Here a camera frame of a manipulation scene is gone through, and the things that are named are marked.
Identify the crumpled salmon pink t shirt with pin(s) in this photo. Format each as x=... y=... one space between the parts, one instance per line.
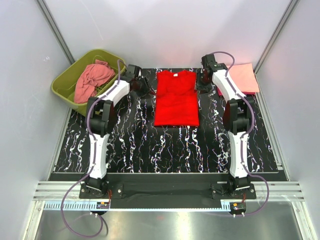
x=95 y=75

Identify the olive green plastic basket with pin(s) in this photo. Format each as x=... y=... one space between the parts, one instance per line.
x=64 y=86

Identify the red t shirt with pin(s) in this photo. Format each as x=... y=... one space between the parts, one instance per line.
x=176 y=102

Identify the folded magenta t shirt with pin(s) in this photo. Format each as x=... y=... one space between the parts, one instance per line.
x=220 y=93

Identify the right aluminium frame post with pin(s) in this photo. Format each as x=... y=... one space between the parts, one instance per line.
x=292 y=5

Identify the folded light pink t shirt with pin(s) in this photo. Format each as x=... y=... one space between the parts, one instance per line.
x=244 y=78

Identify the aluminium frame post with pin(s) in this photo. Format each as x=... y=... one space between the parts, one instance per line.
x=292 y=5
x=55 y=30

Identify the aluminium front rail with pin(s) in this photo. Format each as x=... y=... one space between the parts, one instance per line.
x=55 y=190

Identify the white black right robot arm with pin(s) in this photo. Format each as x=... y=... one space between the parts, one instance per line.
x=238 y=121

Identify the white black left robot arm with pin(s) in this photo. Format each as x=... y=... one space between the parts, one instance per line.
x=101 y=119

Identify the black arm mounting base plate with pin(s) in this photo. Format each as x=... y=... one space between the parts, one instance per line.
x=217 y=180

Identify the white slotted cable duct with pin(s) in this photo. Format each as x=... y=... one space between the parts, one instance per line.
x=103 y=206

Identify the left aluminium frame post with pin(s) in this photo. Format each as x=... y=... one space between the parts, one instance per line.
x=55 y=30

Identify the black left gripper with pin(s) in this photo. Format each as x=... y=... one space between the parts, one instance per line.
x=145 y=87

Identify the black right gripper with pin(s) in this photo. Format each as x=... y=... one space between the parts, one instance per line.
x=201 y=83

